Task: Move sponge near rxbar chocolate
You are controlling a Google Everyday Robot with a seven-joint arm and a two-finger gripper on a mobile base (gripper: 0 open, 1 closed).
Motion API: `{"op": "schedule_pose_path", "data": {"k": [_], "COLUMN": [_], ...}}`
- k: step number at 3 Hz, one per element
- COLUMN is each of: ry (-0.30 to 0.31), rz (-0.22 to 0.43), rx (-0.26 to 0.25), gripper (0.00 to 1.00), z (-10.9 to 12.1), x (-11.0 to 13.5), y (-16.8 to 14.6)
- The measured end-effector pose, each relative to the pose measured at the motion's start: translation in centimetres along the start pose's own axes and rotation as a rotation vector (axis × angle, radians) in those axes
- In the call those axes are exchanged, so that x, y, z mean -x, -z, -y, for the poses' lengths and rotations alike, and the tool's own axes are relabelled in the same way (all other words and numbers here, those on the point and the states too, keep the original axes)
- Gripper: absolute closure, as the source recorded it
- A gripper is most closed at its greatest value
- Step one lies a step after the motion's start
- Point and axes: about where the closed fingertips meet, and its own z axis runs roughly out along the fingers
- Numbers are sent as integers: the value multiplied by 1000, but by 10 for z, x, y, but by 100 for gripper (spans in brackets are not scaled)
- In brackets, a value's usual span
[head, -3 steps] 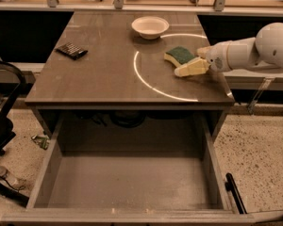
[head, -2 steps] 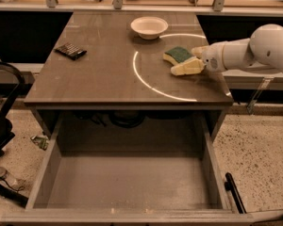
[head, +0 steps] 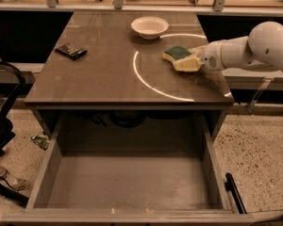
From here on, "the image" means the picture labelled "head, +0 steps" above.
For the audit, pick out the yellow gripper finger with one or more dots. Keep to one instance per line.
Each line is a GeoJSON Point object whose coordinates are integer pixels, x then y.
{"type": "Point", "coordinates": [188, 64]}
{"type": "Point", "coordinates": [196, 50]}

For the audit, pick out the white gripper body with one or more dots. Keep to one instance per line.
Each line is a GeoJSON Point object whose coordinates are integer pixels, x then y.
{"type": "Point", "coordinates": [211, 56]}

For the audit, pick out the green and yellow sponge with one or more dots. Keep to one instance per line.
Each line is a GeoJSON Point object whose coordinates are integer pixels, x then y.
{"type": "Point", "coordinates": [175, 53]}

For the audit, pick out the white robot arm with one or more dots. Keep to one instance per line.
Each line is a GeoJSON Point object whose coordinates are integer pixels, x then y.
{"type": "Point", "coordinates": [262, 48]}

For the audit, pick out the white bowl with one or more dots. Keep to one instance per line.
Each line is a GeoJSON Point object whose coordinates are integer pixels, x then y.
{"type": "Point", "coordinates": [149, 28]}

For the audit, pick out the open grey drawer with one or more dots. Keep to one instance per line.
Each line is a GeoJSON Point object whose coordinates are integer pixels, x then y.
{"type": "Point", "coordinates": [161, 173]}

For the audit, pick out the green wrapper on floor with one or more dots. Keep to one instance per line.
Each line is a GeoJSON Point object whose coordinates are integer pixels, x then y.
{"type": "Point", "coordinates": [41, 140]}

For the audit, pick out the black office chair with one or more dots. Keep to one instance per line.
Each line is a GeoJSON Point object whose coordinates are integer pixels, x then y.
{"type": "Point", "coordinates": [6, 134]}

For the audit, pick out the black drawer handle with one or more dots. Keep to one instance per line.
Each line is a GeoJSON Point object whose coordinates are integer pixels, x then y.
{"type": "Point", "coordinates": [230, 185]}

